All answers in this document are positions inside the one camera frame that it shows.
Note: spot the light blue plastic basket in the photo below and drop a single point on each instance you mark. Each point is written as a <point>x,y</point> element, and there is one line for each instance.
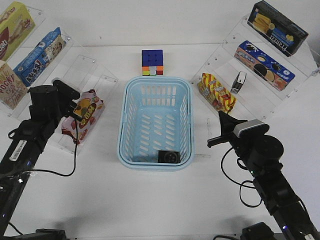
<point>157,114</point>

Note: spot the multicolour puzzle cube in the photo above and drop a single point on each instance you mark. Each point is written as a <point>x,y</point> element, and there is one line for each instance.
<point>152,62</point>

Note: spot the blue sandwich cookie box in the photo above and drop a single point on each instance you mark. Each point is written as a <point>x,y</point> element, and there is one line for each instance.
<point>264,65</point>

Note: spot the black square marker tag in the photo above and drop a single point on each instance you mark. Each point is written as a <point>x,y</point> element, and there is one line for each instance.
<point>168,157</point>

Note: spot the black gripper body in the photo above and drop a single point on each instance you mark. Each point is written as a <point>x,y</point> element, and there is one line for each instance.
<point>66,97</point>
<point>241,145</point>

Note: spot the black Franzza cracker box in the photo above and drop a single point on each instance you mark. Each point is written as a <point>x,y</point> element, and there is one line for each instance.
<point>276,28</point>

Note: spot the left clear acrylic shelf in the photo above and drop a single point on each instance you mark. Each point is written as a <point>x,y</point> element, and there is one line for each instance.
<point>73,65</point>

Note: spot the blue cookie bag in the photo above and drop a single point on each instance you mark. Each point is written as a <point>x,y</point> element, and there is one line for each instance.
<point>30,68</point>

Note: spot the Pocky stick box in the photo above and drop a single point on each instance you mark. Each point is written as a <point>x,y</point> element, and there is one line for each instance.
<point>12,89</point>

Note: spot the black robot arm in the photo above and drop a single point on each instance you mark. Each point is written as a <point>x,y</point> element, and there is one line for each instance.
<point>261,155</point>
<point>49,104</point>

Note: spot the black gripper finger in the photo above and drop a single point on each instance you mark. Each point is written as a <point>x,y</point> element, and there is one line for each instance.
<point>227,122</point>
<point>226,138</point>

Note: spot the yellow green wafer box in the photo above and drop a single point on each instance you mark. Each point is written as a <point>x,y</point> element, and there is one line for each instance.
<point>16,24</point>

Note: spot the small black silver packet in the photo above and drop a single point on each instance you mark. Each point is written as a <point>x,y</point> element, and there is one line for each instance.
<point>238,82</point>

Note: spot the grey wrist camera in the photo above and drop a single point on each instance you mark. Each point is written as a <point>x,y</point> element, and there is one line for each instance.
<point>254,125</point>

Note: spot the pink strawberry snack package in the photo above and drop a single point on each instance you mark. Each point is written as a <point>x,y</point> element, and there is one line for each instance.
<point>90,108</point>

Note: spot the yellow red striped snack box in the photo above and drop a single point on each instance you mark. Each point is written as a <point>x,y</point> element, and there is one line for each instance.
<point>219,97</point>

